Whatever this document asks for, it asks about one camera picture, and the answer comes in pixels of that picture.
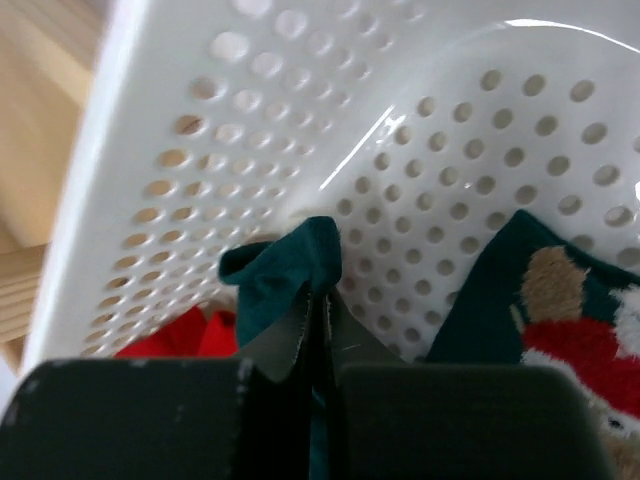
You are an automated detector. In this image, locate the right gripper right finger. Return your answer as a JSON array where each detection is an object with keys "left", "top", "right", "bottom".
[{"left": 322, "top": 294, "right": 617, "bottom": 479}]

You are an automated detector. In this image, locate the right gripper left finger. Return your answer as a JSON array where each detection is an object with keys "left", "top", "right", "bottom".
[{"left": 1, "top": 293, "right": 313, "bottom": 479}]

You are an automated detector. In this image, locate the dark teal sock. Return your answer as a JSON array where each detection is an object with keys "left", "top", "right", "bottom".
[
  {"left": 218, "top": 215, "right": 344, "bottom": 480},
  {"left": 426, "top": 210, "right": 639, "bottom": 479}
]

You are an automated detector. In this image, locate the wooden hanger stand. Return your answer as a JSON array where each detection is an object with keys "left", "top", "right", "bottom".
[{"left": 1, "top": 1, "right": 115, "bottom": 372}]

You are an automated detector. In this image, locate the red sock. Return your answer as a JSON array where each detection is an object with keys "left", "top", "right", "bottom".
[{"left": 114, "top": 306, "right": 239, "bottom": 359}]

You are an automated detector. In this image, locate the white perforated plastic basket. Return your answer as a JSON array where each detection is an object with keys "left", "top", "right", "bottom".
[{"left": 23, "top": 1, "right": 639, "bottom": 370}]

